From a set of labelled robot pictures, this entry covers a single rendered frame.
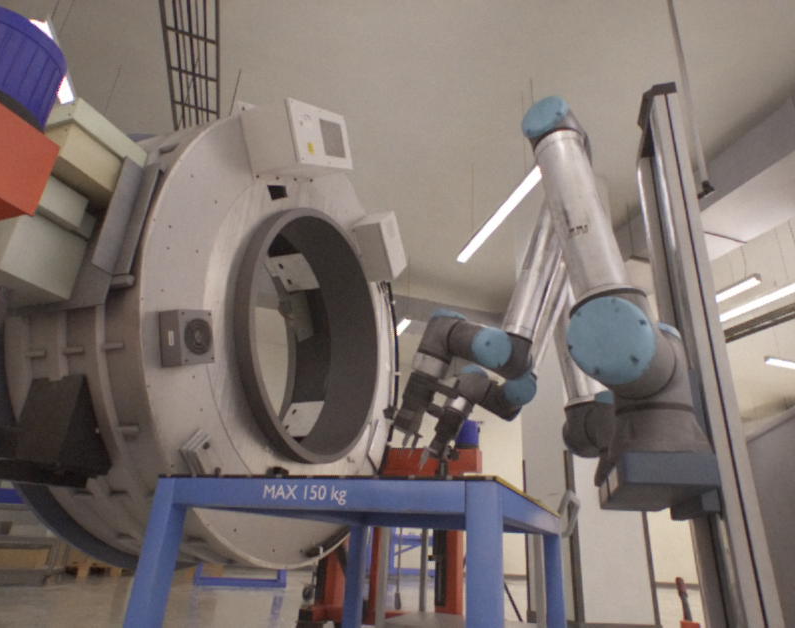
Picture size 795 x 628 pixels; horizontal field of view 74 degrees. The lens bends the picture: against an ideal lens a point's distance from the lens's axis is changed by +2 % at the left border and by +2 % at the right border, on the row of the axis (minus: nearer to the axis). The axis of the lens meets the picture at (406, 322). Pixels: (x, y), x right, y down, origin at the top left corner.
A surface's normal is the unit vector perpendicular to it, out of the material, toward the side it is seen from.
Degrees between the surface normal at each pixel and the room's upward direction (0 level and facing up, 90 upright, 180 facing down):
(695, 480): 90
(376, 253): 138
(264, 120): 125
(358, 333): 114
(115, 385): 119
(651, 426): 70
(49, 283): 90
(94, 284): 90
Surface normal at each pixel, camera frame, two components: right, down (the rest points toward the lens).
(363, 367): -0.37, -0.33
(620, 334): -0.62, -0.26
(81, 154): 0.93, -0.10
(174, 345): -0.35, -0.01
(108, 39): -0.05, 0.92
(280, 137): -0.33, 0.22
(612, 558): 0.32, -0.36
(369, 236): -0.28, 0.42
